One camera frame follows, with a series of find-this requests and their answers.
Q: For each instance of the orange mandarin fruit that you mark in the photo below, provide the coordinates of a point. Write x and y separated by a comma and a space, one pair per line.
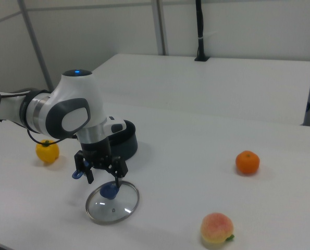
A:
247, 162

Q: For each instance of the black camera stand pole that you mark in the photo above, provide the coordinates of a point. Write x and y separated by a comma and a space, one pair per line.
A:
201, 26

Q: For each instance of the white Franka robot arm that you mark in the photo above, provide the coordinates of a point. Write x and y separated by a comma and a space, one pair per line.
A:
74, 86

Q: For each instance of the white side table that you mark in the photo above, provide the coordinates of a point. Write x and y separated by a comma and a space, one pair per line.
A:
196, 86

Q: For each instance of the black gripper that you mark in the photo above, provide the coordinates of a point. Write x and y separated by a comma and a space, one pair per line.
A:
96, 153

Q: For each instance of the pink yellow peach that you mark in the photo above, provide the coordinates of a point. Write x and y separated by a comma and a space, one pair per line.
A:
216, 229

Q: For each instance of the aluminium corner partition post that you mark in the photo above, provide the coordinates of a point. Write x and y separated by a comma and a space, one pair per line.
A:
37, 47

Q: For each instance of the glass lid with blue knob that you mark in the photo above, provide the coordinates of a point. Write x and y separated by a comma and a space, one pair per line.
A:
118, 208

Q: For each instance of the yellow bell pepper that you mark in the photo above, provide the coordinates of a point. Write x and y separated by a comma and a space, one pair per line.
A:
46, 153

